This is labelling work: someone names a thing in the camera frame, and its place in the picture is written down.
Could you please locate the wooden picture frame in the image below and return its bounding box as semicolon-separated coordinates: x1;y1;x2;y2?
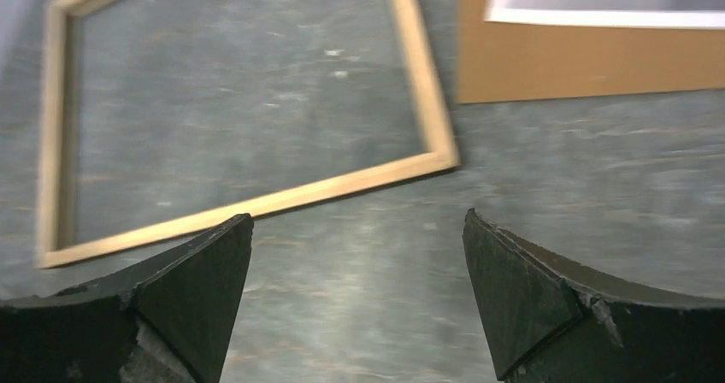
35;0;460;268

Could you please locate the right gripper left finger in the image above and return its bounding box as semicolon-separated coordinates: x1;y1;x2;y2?
1;214;254;382

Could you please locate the brown cardboard backing board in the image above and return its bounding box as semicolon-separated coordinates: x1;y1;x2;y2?
456;0;724;103

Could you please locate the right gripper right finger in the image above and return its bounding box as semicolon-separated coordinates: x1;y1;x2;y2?
463;209;724;382

